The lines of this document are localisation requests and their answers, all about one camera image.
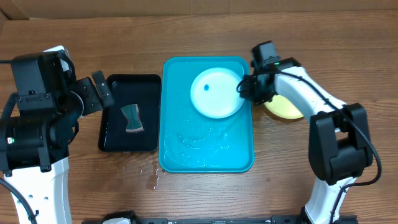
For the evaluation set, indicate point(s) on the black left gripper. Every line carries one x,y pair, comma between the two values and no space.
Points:
86,87

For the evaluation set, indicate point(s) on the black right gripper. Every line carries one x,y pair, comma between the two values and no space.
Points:
247,94

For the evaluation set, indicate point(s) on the light blue plate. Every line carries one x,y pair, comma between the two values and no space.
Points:
214,93

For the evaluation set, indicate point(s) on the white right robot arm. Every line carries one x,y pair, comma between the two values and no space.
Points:
339,147

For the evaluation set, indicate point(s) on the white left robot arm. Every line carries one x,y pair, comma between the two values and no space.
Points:
38,123

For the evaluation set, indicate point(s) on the black rectangular water tray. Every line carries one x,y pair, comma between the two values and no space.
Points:
143,90

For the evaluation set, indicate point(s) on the teal plastic tray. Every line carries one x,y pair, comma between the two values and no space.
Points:
190,142

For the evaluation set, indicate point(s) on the cardboard backdrop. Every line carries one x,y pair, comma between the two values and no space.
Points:
68,9

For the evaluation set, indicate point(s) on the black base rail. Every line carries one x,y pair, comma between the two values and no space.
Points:
131,217

